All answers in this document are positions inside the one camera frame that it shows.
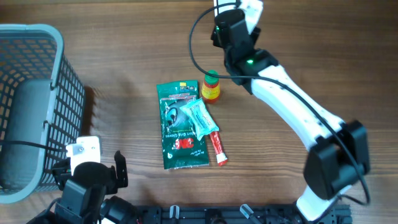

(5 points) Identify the green glove packet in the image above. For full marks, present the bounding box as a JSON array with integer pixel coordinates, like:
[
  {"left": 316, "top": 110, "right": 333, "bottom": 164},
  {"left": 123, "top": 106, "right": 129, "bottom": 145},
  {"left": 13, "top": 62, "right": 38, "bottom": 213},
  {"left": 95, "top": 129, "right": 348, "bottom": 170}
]
[{"left": 157, "top": 80, "right": 209, "bottom": 170}]

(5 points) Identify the pale green wipes packet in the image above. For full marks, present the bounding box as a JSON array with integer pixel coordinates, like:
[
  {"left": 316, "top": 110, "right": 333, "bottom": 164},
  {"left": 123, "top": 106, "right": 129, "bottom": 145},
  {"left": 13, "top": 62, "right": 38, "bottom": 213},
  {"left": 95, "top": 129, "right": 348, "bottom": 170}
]
[{"left": 180, "top": 98, "right": 220, "bottom": 141}]

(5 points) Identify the red sauce sachet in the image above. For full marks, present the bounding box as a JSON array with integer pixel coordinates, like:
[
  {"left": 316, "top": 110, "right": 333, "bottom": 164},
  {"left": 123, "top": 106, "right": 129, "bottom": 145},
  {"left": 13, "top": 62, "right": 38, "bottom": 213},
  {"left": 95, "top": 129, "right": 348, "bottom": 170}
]
[{"left": 210, "top": 131, "right": 228, "bottom": 166}]

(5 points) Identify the red yellow sauce bottle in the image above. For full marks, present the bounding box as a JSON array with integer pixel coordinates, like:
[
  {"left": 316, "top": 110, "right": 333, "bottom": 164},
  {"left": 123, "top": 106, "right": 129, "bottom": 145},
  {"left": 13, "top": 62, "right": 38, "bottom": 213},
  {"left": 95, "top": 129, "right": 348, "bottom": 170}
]
[{"left": 201, "top": 75, "right": 221, "bottom": 103}]

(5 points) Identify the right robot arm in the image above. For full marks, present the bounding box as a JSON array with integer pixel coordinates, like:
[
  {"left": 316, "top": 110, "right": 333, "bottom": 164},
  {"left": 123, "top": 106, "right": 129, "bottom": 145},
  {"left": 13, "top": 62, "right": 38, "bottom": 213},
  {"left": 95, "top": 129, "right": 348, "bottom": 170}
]
[{"left": 211, "top": 3, "right": 371, "bottom": 223}]

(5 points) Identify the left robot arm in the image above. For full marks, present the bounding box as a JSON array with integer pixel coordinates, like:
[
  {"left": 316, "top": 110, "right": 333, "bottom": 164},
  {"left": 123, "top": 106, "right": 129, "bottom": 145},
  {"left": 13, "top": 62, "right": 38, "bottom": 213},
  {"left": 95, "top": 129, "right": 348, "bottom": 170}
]
[{"left": 28, "top": 151, "right": 142, "bottom": 224}]

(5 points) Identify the white barcode scanner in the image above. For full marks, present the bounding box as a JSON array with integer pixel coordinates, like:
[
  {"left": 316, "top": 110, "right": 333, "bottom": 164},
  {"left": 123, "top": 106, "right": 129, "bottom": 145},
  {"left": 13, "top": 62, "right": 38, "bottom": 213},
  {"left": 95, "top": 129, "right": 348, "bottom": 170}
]
[{"left": 213, "top": 0, "right": 264, "bottom": 34}]

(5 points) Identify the grey plastic basket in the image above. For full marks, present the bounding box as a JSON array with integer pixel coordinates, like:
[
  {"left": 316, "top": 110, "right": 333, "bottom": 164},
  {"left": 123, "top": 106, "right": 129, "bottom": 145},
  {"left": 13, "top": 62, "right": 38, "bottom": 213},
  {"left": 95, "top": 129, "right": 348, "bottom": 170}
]
[{"left": 1, "top": 24, "right": 85, "bottom": 204}]

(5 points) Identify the black left camera cable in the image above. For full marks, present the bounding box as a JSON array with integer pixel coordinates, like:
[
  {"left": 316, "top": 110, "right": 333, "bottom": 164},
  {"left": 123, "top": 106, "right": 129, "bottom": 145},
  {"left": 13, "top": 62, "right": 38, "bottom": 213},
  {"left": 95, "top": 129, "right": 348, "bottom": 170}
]
[{"left": 0, "top": 139, "right": 68, "bottom": 153}]

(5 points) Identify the black camera cable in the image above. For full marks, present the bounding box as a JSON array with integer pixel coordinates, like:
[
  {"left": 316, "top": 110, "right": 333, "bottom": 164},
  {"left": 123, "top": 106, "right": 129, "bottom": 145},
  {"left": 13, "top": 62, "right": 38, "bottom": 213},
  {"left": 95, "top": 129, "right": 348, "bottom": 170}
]
[
  {"left": 0, "top": 139, "right": 68, "bottom": 153},
  {"left": 188, "top": 2, "right": 371, "bottom": 206}
]

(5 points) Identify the black right camera cable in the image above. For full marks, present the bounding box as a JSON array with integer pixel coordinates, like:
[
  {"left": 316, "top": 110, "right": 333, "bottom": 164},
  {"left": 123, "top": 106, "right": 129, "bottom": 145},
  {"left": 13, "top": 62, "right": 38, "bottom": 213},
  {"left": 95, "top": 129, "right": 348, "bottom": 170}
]
[{"left": 188, "top": 2, "right": 371, "bottom": 206}]

